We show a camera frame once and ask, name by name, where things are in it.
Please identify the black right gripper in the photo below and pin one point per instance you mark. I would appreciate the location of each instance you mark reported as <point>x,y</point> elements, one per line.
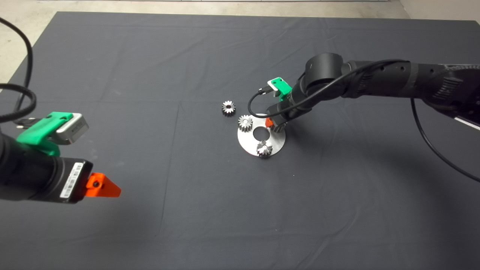
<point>278,120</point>

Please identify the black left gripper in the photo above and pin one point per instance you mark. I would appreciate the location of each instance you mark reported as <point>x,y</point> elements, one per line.
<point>69,180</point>

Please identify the large steel gear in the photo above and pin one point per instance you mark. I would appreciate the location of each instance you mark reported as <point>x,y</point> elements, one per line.
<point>279,128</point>

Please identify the small steel spur gear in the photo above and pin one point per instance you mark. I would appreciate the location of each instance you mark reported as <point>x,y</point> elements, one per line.
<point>264,149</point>
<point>228,108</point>
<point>245,123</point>

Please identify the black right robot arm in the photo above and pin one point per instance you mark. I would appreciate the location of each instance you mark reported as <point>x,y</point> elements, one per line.
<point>375,78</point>

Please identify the round metal plate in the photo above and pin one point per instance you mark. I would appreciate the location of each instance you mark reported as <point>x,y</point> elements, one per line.
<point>277,144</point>

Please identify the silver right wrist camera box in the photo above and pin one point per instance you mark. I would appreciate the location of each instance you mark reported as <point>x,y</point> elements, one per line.
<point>272,87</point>

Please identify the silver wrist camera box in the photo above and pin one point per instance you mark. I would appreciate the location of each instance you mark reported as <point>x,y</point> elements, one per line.
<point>272,87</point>
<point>73,129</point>

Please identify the green right camera mount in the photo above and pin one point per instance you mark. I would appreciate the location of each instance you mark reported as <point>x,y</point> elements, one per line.
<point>282,87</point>

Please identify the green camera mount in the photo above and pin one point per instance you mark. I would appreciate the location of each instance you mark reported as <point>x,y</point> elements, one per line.
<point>37,131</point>
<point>282,87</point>

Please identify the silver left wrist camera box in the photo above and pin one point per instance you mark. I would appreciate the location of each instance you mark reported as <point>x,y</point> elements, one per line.
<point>73,129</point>

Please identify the green left camera mount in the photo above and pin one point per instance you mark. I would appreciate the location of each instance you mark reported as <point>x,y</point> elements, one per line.
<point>37,131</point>

